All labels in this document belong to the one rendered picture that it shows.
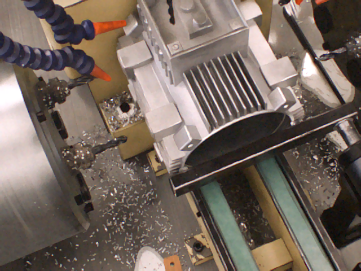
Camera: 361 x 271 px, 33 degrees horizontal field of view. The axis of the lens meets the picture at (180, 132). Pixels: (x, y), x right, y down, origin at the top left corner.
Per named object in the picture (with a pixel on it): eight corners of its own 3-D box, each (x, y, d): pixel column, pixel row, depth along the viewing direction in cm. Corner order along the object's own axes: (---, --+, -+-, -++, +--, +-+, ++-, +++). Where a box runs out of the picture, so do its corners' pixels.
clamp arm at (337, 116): (344, 106, 81) (167, 180, 78) (348, 96, 78) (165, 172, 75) (358, 129, 79) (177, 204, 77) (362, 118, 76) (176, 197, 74)
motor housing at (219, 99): (126, 87, 94) (103, 13, 76) (238, 42, 95) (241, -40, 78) (175, 199, 85) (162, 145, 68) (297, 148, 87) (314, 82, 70)
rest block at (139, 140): (110, 131, 104) (96, 99, 93) (148, 116, 105) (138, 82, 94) (122, 161, 101) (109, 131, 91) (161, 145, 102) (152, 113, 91)
